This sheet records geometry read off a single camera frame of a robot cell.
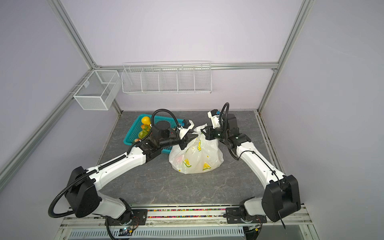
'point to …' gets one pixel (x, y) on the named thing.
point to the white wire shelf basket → (170, 77)
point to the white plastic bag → (201, 155)
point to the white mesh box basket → (99, 89)
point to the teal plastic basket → (133, 132)
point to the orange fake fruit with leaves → (145, 127)
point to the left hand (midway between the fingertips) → (196, 135)
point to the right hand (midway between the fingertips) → (201, 130)
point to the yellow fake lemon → (146, 120)
